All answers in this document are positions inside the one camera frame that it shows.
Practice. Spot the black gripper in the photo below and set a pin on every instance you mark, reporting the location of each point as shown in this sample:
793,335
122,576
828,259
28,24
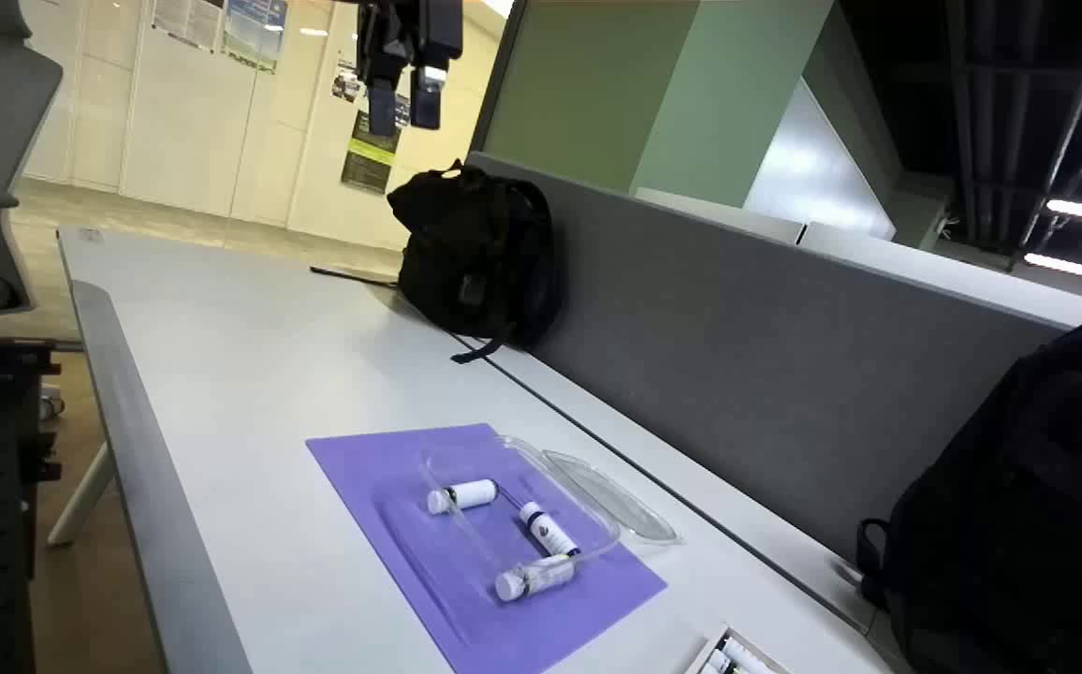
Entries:
414,32

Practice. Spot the small white-capped bottle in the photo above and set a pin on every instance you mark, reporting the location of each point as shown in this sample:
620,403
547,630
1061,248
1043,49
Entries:
547,530
467,496

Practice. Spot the white-capped bottle yellow label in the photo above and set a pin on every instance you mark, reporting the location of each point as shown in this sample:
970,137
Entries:
538,580

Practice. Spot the purple mat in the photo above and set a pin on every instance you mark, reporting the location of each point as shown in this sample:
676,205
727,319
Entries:
356,474

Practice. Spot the gray desk partition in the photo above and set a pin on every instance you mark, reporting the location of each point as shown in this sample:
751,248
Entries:
751,349

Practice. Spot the clear plastic lid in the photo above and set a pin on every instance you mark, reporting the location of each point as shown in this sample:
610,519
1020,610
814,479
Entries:
611,496

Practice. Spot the white table leg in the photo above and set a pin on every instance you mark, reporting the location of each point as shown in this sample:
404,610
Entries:
82,501

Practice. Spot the white box with bottles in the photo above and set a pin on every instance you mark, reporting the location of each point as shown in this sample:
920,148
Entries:
739,656

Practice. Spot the large black backpack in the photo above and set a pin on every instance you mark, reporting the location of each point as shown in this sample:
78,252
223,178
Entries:
1039,525

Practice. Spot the small wall picture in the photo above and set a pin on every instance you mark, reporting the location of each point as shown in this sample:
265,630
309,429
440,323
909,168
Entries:
347,84

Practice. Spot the green black wall poster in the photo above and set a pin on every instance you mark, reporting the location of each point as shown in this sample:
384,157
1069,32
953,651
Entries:
361,169

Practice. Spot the blue wall poster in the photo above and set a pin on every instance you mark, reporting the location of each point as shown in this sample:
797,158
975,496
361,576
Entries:
251,32

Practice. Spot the white wall poster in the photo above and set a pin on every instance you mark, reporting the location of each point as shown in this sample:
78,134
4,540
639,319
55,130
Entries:
189,19

